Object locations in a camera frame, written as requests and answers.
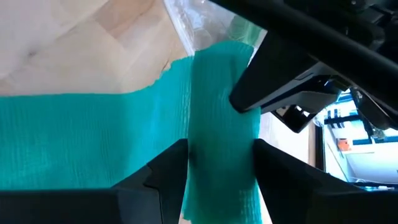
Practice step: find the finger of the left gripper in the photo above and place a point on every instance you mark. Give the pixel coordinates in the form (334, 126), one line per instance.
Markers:
(311, 93)
(273, 68)

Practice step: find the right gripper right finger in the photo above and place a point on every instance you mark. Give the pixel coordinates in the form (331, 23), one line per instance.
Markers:
(311, 202)

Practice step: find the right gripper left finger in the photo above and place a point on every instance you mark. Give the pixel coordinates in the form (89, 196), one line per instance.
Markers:
(93, 207)

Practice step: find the teal green bandage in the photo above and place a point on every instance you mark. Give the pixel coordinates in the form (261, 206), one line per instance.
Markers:
(77, 140)

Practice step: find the clear plastic bag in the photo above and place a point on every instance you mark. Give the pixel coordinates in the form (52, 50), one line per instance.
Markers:
(199, 25)

